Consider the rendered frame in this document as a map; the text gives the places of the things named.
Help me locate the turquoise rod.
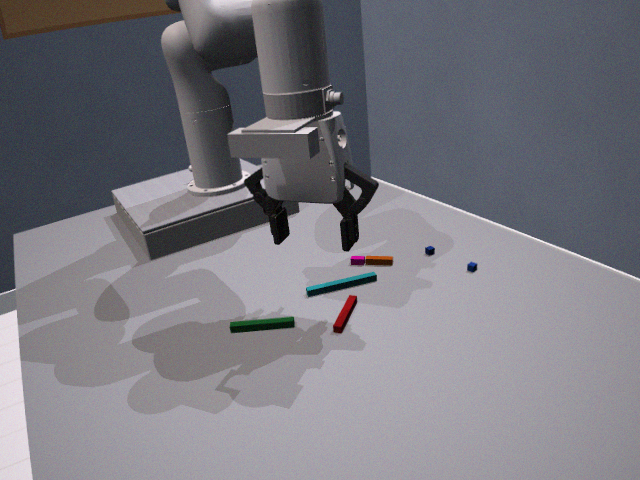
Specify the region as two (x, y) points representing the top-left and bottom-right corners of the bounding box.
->
(306, 272), (377, 297)

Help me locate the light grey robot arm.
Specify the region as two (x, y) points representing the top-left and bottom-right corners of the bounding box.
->
(161, 0), (344, 197)

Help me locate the red rod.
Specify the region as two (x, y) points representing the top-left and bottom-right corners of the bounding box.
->
(333, 295), (357, 334)

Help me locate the orange rod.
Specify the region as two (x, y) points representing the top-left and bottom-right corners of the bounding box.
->
(365, 256), (393, 266)

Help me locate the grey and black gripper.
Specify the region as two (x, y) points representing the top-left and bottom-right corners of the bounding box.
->
(244, 109), (379, 252)

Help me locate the green rod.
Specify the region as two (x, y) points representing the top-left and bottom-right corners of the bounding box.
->
(230, 317), (295, 333)

